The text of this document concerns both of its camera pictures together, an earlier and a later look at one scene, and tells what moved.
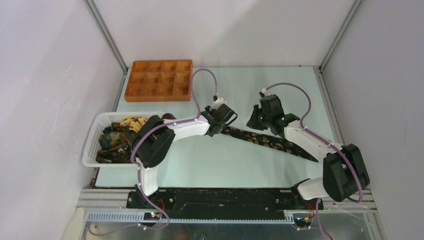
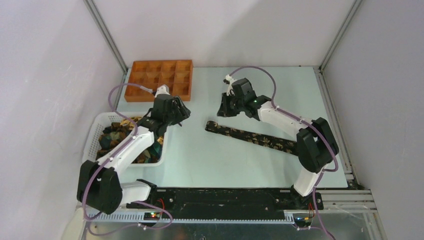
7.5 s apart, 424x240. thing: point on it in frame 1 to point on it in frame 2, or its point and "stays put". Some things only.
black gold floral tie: (268, 141) stays put
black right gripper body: (260, 121) to (232, 106)
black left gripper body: (207, 110) to (177, 114)
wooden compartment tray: (159, 80) stays put
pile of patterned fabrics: (114, 143) stays put
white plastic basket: (100, 120) stays put
